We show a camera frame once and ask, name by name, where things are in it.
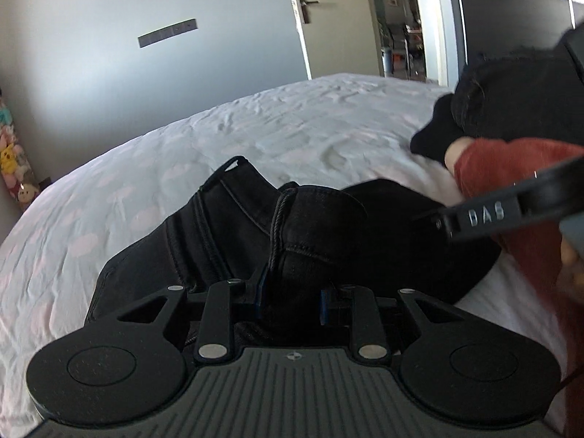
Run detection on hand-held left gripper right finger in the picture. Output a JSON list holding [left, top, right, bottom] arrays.
[[318, 284, 462, 366]]

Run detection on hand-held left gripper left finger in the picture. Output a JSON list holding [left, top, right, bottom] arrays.
[[115, 268, 270, 366]]

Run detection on black pants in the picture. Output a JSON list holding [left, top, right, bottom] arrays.
[[84, 155, 503, 347]]

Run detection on person's right hand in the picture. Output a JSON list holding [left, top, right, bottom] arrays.
[[560, 237, 584, 279]]

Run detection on person's red trouser leg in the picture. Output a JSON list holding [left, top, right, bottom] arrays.
[[454, 137, 584, 438]]

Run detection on black sock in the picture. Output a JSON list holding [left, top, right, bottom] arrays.
[[410, 93, 470, 165]]

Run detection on dark grey jeans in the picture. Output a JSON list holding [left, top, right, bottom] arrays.
[[449, 27, 584, 144]]

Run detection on white dotted bed sheet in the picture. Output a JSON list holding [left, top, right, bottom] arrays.
[[0, 72, 566, 425]]

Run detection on dark chair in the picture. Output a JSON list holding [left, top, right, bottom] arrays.
[[388, 25, 414, 76]]

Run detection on black wardrobe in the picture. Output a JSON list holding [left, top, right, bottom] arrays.
[[456, 0, 584, 83]]

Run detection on cream door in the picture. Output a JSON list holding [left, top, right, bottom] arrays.
[[283, 0, 381, 80]]

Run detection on hanging plush toys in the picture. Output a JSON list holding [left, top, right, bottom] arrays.
[[0, 96, 42, 204]]

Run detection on white door frame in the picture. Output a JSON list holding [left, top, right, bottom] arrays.
[[411, 0, 466, 87]]

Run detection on dark door handle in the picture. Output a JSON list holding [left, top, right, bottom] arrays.
[[296, 0, 320, 24]]

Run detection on grey wall switch panel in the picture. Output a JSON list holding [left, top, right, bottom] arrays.
[[138, 18, 198, 49]]

